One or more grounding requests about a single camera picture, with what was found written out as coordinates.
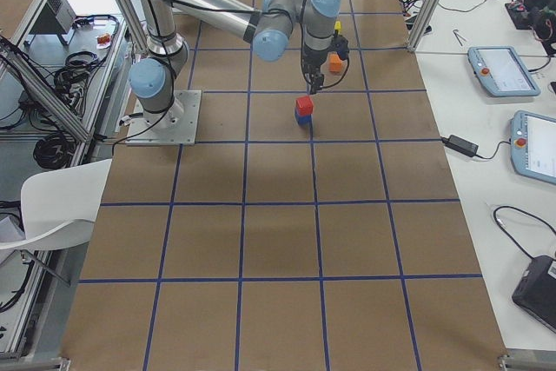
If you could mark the black power adapter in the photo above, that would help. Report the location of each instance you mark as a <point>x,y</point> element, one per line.
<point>460,145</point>

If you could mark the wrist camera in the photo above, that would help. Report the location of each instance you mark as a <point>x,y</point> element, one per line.
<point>339,45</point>

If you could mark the black laptop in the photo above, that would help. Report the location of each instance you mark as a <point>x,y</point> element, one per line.
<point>535,292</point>

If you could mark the orange wooden block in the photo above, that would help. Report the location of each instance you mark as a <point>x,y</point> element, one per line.
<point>335,64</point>

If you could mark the grey control box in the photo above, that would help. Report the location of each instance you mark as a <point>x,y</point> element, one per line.
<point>57,17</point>

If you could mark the red wooden block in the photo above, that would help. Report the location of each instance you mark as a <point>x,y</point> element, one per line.
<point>304,106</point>

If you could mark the lower teach pendant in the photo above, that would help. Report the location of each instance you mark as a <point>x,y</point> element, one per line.
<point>533,145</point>

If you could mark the blue wooden block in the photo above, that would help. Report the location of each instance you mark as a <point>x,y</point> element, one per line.
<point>303,120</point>

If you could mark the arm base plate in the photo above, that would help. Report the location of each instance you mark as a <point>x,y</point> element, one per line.
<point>178,126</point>

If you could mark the white chair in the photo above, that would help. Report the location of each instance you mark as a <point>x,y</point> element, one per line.
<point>58,209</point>

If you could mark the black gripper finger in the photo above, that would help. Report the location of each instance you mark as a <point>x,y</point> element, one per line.
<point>320,80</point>
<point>313,85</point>

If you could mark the teach pendant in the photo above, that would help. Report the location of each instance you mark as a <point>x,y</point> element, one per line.
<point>533,145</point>
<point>501,72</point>

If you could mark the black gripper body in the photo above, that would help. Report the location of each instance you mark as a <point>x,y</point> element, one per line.
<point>311,64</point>

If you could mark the upper teach pendant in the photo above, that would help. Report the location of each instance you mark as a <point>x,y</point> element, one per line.
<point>501,72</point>

